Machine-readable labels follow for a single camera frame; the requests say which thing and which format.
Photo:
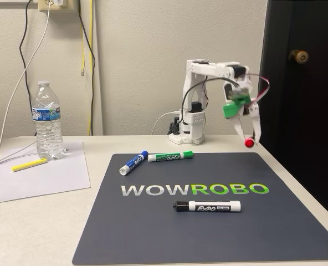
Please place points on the red Expo marker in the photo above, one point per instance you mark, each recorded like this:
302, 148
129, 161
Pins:
248, 142

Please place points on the white charger plug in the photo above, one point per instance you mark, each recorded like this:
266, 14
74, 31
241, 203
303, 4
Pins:
60, 2

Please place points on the green Expo marker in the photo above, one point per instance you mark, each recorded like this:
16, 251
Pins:
169, 157

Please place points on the yellow highlighter pen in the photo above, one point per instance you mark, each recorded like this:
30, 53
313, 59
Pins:
28, 165

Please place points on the clear plastic water bottle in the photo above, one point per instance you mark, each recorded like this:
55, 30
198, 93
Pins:
48, 124

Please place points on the blue Expo marker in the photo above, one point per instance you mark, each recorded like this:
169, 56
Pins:
133, 163

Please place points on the dark grey WOWROBO mat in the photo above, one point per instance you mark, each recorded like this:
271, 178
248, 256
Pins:
153, 227

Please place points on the white paper sheet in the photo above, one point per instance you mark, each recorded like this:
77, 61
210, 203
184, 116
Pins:
50, 177

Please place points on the black Expo marker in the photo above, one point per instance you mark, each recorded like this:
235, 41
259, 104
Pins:
208, 206

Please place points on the brass door knob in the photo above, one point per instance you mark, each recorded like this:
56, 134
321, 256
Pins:
298, 56

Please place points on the dark wooden door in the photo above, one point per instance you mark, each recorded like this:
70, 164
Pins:
305, 110

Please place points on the beige wall outlet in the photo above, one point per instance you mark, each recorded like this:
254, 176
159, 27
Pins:
69, 7

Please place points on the green gripper camera mount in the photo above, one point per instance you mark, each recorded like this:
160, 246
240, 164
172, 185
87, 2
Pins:
233, 108

